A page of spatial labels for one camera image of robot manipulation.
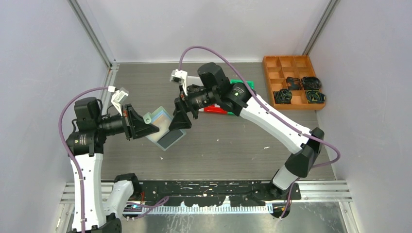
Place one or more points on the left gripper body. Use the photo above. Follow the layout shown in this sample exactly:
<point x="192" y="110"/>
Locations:
<point x="115" y="124"/>

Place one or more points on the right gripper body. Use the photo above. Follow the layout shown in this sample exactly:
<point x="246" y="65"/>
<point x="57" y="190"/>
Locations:
<point x="197" y="99"/>

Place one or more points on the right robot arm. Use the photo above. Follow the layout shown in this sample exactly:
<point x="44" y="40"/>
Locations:
<point x="301" y="142"/>

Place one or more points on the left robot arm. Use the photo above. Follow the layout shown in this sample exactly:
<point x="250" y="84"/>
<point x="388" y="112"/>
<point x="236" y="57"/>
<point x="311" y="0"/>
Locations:
<point x="86" y="146"/>

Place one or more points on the white plastic bin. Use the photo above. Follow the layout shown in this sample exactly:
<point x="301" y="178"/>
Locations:
<point x="193" y="80"/>

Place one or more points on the red plastic bin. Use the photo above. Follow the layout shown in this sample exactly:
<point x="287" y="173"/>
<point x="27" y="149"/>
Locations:
<point x="215" y="109"/>

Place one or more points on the green plastic bin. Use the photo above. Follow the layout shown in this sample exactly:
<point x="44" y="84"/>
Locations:
<point x="239" y="95"/>

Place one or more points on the orange wooden compartment tray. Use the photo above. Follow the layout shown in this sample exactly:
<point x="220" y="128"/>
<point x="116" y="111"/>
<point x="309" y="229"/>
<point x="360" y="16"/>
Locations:
<point x="277" y="69"/>

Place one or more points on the rolled dark sock lower left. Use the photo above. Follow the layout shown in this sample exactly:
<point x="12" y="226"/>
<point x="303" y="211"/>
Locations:
<point x="283" y="96"/>

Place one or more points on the rolled dark sock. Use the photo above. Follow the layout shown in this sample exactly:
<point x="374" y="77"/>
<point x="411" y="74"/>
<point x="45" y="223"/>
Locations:
<point x="311" y="83"/>
<point x="293" y="83"/>
<point x="283" y="96"/>
<point x="315" y="96"/>

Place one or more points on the rolled dark sock upper left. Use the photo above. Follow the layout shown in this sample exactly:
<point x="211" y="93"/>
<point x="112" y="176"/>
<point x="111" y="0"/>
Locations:
<point x="293" y="83"/>

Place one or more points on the rolled dark sock upper right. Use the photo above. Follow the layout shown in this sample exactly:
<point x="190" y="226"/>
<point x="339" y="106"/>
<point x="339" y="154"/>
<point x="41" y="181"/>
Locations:
<point x="311" y="83"/>

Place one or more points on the rolled dark sock lower right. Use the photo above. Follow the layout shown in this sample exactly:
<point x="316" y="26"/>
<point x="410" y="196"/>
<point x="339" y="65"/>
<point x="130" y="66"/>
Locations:
<point x="315" y="96"/>

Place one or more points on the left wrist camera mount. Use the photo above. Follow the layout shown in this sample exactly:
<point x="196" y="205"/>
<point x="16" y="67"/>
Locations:
<point x="119" y="95"/>

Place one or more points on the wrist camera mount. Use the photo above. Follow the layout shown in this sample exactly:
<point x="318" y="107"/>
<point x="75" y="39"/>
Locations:
<point x="119" y="95"/>
<point x="180" y="77"/>

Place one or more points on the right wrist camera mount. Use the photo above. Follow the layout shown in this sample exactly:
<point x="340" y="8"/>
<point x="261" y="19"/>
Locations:
<point x="180" y="77"/>

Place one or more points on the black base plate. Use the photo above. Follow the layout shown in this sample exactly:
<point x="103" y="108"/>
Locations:
<point x="203" y="193"/>

